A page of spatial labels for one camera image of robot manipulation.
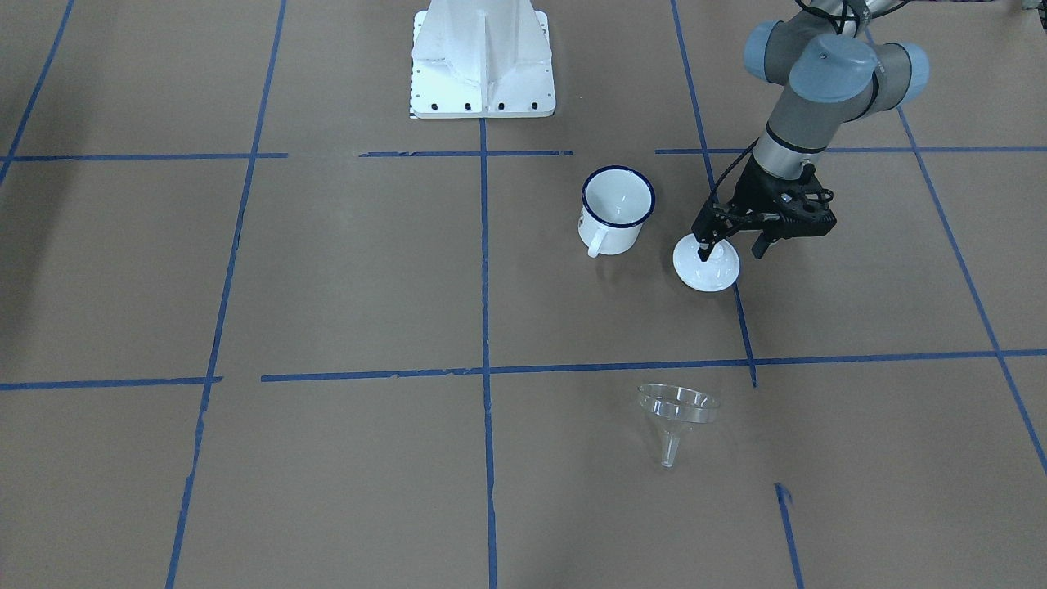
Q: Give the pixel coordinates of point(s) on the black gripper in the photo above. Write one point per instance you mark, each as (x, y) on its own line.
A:
(752, 195)

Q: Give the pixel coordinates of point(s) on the clear plastic funnel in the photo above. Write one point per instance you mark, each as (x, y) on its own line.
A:
(674, 410)

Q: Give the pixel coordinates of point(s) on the white enamel mug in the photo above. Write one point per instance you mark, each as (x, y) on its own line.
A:
(616, 201)

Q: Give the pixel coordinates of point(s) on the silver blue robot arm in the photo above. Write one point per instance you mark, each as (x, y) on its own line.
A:
(829, 76)

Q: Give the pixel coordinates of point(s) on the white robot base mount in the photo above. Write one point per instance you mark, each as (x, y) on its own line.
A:
(475, 59)

